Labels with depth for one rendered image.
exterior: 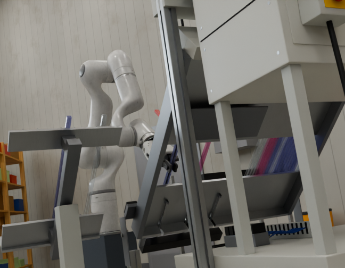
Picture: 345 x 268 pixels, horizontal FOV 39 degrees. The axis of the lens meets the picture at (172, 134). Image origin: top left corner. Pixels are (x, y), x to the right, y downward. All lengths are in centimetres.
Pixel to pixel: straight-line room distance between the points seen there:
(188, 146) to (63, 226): 47
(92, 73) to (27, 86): 861
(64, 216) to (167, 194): 39
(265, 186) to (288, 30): 103
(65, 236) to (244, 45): 79
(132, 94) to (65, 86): 764
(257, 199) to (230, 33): 97
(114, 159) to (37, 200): 809
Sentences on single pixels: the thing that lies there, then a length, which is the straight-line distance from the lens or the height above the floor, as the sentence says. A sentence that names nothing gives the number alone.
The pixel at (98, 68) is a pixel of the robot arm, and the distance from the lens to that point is 215.
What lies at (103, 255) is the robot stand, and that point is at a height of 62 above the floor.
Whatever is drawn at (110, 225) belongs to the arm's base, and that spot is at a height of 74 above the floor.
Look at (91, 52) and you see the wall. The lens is 900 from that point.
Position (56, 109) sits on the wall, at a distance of 975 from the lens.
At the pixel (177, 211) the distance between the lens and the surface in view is 182.
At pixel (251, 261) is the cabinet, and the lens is 118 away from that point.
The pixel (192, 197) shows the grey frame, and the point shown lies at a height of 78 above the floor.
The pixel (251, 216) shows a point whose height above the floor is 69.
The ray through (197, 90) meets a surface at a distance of 151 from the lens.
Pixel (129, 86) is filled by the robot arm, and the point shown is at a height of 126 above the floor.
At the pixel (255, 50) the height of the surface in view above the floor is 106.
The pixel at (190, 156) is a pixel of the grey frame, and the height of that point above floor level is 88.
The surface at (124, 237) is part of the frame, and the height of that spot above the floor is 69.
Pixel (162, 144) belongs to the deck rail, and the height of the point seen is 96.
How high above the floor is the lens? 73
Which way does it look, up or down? 10 degrees up
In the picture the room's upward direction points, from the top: 8 degrees counter-clockwise
